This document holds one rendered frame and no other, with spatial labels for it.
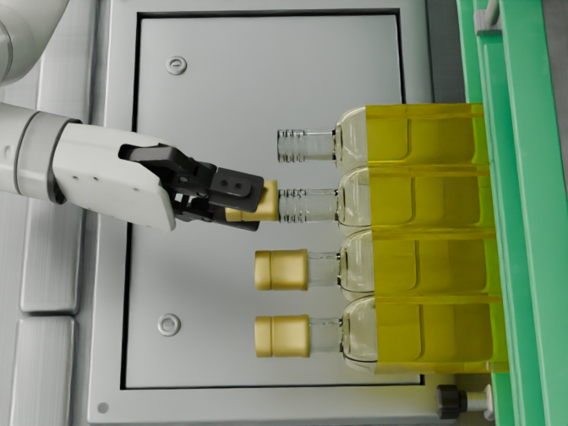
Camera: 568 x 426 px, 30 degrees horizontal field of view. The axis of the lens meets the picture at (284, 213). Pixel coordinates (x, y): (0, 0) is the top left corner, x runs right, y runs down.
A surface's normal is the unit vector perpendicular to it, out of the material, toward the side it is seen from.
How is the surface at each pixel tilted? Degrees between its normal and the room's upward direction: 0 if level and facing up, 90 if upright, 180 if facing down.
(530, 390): 90
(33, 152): 85
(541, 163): 90
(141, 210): 74
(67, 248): 90
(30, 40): 168
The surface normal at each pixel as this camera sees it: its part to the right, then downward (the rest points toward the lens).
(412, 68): 0.00, -0.39
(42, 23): 0.18, 0.34
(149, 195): -0.27, 0.87
